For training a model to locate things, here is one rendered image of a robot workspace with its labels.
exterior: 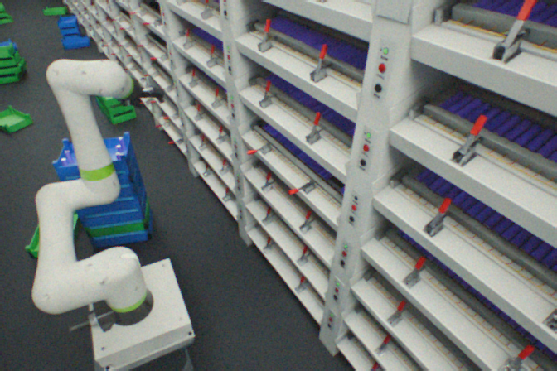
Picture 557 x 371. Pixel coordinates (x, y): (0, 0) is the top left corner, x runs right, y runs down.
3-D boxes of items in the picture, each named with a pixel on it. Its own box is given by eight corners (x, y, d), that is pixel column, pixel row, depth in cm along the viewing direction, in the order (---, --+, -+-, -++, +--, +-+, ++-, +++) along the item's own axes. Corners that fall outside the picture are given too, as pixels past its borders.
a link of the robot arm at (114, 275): (95, 289, 117) (78, 252, 105) (143, 274, 122) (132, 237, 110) (99, 322, 108) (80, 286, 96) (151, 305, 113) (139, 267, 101)
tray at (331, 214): (339, 234, 110) (336, 217, 103) (244, 144, 149) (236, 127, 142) (387, 198, 114) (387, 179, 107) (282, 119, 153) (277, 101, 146)
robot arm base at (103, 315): (75, 350, 107) (69, 341, 103) (69, 312, 116) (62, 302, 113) (159, 313, 118) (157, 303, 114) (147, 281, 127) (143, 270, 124)
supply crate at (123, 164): (59, 177, 156) (51, 163, 151) (69, 152, 171) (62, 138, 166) (128, 169, 161) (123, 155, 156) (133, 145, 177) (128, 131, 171)
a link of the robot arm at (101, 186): (89, 214, 132) (88, 196, 140) (125, 205, 136) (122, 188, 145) (75, 175, 121) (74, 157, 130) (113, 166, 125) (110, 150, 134)
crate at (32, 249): (72, 252, 185) (66, 243, 179) (31, 258, 181) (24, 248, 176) (84, 214, 207) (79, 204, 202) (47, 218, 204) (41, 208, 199)
